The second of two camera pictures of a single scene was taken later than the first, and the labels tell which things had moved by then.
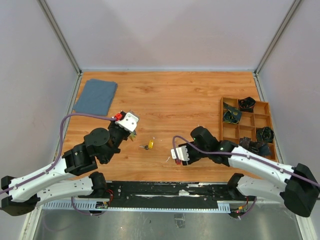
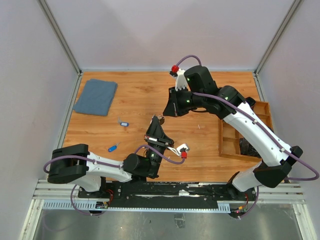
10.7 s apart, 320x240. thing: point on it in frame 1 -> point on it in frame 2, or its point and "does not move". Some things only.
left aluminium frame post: (61, 36) does not move
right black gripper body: (194, 154) -> (184, 99)
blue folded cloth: (96, 97) does not move
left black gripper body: (117, 135) -> (155, 143)
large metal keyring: (132, 135) -> (160, 117)
